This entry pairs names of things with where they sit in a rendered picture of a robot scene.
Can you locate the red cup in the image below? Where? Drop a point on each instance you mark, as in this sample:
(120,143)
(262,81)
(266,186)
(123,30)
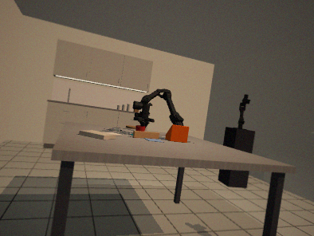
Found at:
(139,128)

